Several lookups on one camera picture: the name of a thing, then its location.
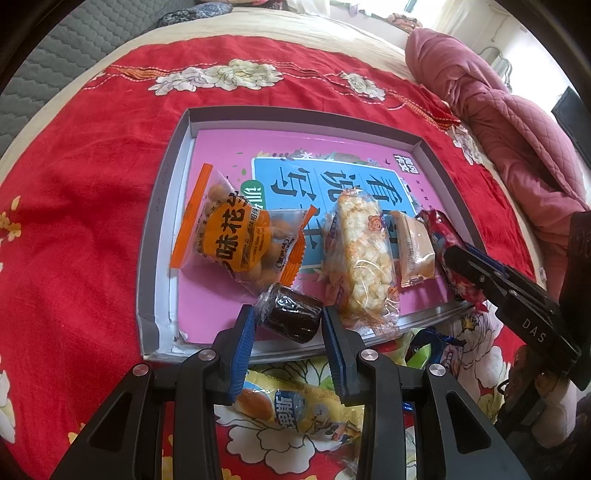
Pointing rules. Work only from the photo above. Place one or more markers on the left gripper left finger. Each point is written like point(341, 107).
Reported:
point(123, 439)

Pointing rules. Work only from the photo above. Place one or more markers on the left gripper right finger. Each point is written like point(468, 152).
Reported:
point(453, 438)

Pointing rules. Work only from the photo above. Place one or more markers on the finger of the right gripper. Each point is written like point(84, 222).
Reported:
point(497, 280)
point(522, 305)

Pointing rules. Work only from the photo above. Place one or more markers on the red wafer snack bar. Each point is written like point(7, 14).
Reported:
point(451, 253)

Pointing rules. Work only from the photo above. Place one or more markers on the yellow bread snack pack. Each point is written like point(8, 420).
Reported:
point(304, 408)

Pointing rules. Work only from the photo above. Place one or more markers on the orange wafer biscuit pack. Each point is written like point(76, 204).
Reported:
point(417, 257)

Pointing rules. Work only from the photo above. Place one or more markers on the blue Oreo cookie pack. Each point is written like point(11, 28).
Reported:
point(446, 350)

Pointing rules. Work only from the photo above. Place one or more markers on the dark brown jelly roll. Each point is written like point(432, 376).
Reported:
point(289, 313)

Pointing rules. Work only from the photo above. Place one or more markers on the rice cracker snack pack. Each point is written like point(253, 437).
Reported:
point(358, 265)

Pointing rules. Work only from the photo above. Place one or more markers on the orange peanut snack pack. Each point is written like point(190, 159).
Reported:
point(222, 226)

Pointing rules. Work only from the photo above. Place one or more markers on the green milk candy pack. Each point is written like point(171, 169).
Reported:
point(403, 352)

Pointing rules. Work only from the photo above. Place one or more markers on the grey cardboard box tray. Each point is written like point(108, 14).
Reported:
point(156, 295)

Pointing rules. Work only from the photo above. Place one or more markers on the pink quilted blanket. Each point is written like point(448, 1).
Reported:
point(534, 157)

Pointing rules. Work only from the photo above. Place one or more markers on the pink Chinese workbook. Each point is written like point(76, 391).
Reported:
point(290, 170)

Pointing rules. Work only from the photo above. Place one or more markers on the black television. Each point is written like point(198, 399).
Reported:
point(573, 117)

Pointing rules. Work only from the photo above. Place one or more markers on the red floral cloth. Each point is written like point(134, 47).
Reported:
point(73, 208)

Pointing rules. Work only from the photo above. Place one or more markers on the dark patterned pillow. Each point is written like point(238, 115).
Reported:
point(200, 11)

